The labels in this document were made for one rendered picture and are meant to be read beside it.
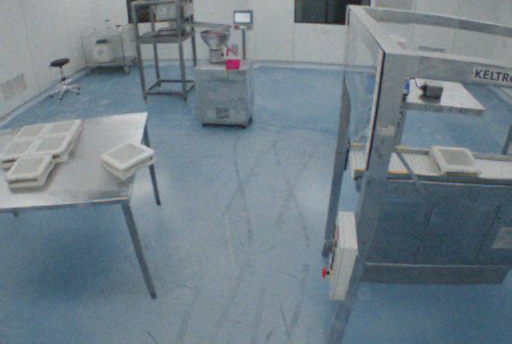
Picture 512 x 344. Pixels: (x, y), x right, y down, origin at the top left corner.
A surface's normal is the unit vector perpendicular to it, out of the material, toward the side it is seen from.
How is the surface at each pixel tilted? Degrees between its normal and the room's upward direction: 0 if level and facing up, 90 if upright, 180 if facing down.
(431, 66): 90
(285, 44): 90
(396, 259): 89
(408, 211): 90
